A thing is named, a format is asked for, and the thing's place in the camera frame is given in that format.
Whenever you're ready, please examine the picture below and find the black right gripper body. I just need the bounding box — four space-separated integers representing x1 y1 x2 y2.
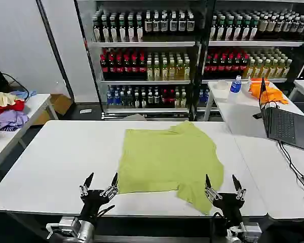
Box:
212 192 245 226

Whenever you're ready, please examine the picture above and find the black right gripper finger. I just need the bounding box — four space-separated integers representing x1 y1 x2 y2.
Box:
232 174 247 200
205 174 222 202

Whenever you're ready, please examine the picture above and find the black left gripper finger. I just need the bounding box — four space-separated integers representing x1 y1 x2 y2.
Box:
100 173 119 199
79 173 95 196

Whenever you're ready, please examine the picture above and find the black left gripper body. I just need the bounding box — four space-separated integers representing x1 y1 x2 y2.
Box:
78 189 110 224

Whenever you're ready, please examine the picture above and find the light green shirt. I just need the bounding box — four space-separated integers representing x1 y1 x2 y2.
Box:
117 120 224 216

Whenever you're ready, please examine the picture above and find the grey chair back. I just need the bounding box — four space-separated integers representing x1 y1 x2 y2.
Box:
121 113 148 122

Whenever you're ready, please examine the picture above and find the dark grey laptop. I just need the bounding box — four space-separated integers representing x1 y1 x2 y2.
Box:
259 76 304 153

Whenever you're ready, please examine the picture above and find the small white table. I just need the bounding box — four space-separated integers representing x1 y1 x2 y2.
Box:
203 80 304 139

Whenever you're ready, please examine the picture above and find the brown cardboard box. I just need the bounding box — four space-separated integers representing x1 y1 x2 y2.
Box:
32 93 73 127

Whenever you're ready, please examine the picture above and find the white side table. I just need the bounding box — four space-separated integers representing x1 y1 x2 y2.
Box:
0 93 59 173

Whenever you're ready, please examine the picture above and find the purple cloth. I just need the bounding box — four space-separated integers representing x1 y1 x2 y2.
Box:
0 109 30 133

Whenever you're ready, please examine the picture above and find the clear bottle with blue label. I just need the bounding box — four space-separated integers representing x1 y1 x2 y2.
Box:
229 75 242 102

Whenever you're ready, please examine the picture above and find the orange cloth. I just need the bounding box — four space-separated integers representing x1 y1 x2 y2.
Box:
248 77 290 105

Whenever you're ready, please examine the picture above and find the white tape roll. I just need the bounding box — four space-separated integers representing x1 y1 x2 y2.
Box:
216 80 229 92

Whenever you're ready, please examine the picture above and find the red cloth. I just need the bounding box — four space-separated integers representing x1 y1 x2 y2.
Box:
0 99 26 118

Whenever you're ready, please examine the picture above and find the blue cloth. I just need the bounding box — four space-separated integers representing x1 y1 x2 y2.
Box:
11 90 37 102

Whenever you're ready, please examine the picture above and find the beige cloth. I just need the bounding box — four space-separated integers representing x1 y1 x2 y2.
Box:
0 92 16 107

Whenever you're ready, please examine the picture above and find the shelf with drink bottles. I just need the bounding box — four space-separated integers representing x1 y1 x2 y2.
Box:
199 0 304 120
75 0 204 120

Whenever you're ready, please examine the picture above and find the black metal pole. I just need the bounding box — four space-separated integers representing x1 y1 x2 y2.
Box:
35 0 75 103

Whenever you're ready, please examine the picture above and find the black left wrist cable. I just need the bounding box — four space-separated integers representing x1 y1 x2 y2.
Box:
95 205 116 219

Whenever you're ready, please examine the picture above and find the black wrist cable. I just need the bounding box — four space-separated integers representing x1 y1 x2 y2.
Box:
95 205 116 219
209 211 226 243

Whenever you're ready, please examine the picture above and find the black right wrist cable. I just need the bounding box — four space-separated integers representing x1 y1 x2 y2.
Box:
209 211 226 243

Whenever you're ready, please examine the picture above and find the black laptop power cable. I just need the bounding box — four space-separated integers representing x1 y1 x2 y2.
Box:
277 140 304 205

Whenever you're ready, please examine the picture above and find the black monitor cable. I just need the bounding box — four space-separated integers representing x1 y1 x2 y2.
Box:
2 73 30 102

